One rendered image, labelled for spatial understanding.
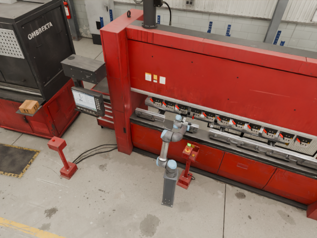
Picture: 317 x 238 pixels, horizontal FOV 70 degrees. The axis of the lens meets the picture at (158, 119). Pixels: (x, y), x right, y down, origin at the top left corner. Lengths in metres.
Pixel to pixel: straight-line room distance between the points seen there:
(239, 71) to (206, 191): 2.07
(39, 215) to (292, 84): 3.79
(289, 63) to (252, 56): 0.36
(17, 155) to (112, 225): 2.25
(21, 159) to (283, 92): 4.26
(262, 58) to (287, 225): 2.54
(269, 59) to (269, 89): 0.38
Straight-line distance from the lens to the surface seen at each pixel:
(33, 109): 3.98
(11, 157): 4.91
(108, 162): 4.24
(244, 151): 3.46
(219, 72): 2.83
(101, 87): 4.22
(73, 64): 3.01
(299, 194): 4.07
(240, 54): 2.68
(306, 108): 3.06
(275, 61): 2.71
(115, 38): 2.88
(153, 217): 3.67
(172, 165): 2.92
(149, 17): 2.90
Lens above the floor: 3.37
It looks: 43 degrees down
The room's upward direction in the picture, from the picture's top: 2 degrees clockwise
